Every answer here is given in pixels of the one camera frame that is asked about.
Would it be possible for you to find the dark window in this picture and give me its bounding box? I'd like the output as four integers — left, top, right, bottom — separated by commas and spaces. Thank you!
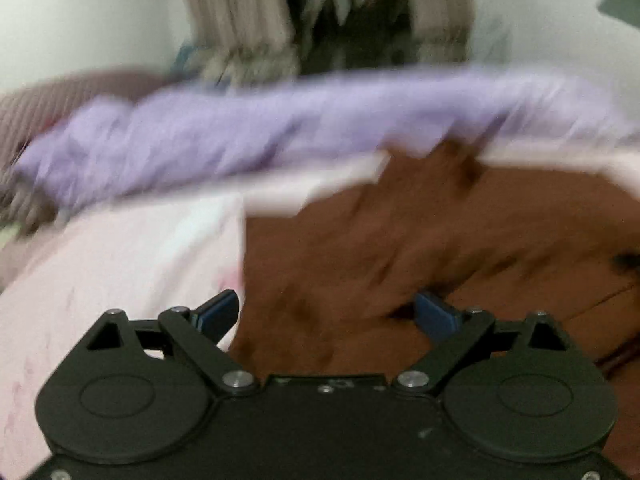
279, 0, 422, 77

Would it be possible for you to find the brown jacket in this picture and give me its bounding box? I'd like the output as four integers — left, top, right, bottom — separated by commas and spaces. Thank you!
227, 137, 640, 480

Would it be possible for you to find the purple quilt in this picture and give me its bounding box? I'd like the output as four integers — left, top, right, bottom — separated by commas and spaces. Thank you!
14, 66, 640, 212

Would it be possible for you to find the dusty pink pillow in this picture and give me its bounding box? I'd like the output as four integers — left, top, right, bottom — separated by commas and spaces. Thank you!
0, 230, 63, 293

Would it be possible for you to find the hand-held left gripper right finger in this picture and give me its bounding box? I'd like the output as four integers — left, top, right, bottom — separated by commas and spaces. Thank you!
391, 291, 572, 396

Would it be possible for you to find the teal plush cloth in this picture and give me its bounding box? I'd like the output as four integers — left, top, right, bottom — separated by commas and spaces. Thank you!
171, 41, 212, 77

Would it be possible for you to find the grey crumpled cloth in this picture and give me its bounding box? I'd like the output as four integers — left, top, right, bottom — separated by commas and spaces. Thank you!
0, 167, 63, 238

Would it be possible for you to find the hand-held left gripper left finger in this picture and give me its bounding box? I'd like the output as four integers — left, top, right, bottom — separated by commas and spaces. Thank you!
86, 288, 260, 394

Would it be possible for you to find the mauve padded headboard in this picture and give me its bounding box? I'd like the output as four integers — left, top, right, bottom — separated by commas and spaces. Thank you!
0, 66, 171, 173

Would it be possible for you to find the pink printed blanket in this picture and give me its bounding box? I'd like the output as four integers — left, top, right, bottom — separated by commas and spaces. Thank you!
0, 150, 640, 480

